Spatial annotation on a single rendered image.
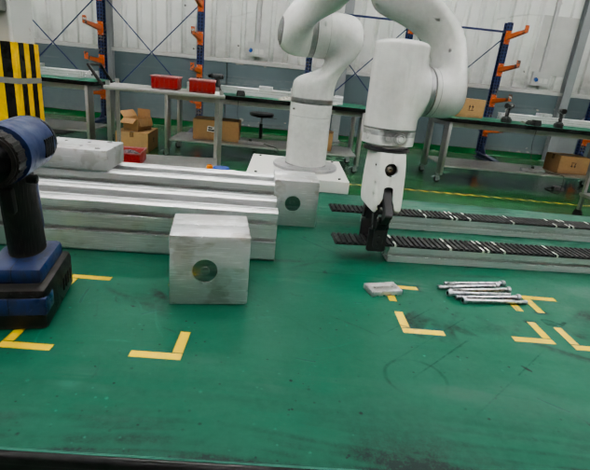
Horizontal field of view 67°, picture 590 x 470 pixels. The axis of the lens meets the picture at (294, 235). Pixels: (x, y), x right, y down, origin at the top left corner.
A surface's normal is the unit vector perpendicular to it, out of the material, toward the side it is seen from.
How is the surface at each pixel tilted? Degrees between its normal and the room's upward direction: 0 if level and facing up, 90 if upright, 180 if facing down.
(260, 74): 90
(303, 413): 0
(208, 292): 90
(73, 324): 0
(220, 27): 90
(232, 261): 90
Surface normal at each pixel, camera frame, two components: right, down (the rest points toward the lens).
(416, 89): 0.29, 0.33
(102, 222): 0.07, 0.34
